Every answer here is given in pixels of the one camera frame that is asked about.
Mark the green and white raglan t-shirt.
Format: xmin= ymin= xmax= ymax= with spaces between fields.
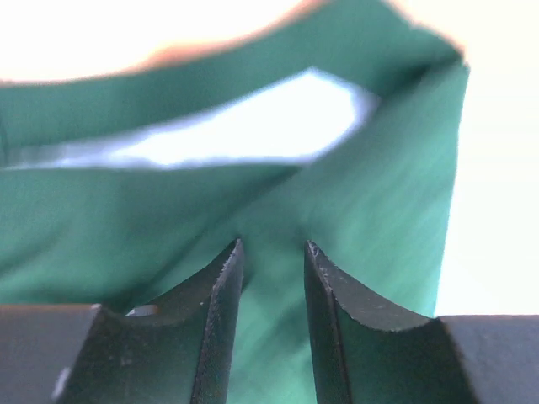
xmin=1 ymin=1 xmax=468 ymax=403

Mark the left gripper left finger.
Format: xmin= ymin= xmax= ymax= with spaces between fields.
xmin=1 ymin=241 xmax=244 ymax=403

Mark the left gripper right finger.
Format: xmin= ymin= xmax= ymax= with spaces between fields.
xmin=304 ymin=242 xmax=538 ymax=404

